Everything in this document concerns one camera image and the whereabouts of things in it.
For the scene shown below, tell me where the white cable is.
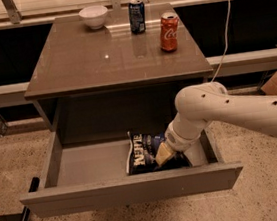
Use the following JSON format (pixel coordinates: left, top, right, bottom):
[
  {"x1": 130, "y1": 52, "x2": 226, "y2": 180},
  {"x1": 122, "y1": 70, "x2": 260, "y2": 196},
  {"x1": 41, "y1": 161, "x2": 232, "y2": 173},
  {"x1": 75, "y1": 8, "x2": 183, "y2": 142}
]
[{"x1": 201, "y1": 0, "x2": 241, "y2": 83}]

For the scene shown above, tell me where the grey cabinet with counter top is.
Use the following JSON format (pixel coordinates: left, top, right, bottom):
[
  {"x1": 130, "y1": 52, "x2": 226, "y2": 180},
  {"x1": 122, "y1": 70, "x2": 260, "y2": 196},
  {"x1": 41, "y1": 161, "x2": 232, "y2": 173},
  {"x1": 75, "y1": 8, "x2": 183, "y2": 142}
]
[{"x1": 25, "y1": 4, "x2": 212, "y2": 146}]

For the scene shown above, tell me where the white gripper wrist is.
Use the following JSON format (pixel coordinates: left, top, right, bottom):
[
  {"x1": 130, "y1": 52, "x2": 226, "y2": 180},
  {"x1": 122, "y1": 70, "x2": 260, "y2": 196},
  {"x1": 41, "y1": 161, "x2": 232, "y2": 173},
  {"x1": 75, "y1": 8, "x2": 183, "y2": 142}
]
[{"x1": 155, "y1": 113, "x2": 211, "y2": 166}]

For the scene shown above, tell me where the blue Kettle chip bag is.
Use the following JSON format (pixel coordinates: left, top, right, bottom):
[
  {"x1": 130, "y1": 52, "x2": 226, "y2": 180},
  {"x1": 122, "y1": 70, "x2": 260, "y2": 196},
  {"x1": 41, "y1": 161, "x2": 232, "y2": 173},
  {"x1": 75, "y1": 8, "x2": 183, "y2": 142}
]
[{"x1": 126, "y1": 132, "x2": 191, "y2": 175}]

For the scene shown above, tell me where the black floor bar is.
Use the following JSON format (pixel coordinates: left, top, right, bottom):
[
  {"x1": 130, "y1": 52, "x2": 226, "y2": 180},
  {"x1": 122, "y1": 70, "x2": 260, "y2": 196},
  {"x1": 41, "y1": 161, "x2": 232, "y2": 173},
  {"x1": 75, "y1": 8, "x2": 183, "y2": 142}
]
[{"x1": 0, "y1": 176, "x2": 45, "y2": 221}]

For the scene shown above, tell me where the white ceramic bowl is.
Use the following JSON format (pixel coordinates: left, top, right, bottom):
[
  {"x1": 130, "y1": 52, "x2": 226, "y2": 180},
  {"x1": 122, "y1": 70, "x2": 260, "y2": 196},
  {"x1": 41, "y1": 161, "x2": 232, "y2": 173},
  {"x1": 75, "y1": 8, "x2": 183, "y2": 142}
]
[{"x1": 78, "y1": 5, "x2": 108, "y2": 29}]

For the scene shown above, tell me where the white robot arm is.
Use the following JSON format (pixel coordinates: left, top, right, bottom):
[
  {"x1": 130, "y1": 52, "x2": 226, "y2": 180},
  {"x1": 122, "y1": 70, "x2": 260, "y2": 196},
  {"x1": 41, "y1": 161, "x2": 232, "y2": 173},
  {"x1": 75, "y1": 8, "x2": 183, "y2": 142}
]
[{"x1": 155, "y1": 82, "x2": 277, "y2": 165}]

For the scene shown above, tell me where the red Coca-Cola can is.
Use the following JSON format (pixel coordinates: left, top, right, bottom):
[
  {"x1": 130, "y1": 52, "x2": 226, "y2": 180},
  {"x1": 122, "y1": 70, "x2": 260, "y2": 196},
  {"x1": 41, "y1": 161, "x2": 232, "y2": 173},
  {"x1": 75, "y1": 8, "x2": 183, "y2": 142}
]
[{"x1": 160, "y1": 12, "x2": 179, "y2": 52}]

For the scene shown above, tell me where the grey horizontal rail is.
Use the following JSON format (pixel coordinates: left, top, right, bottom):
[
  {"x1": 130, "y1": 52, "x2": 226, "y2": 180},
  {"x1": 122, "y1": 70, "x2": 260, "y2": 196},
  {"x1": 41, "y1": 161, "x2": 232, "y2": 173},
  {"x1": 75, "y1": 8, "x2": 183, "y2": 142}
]
[{"x1": 0, "y1": 82, "x2": 29, "y2": 108}]

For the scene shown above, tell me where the blue soda can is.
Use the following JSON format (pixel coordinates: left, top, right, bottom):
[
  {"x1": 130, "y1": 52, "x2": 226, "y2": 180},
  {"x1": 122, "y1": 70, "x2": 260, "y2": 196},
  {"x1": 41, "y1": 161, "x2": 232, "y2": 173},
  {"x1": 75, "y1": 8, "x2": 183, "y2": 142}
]
[{"x1": 128, "y1": 0, "x2": 146, "y2": 34}]

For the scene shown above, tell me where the open grey top drawer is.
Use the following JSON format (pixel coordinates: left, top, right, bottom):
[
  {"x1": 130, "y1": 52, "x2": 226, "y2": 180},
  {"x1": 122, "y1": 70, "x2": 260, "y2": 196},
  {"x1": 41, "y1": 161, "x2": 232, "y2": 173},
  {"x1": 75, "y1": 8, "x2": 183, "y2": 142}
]
[{"x1": 20, "y1": 131, "x2": 242, "y2": 217}]

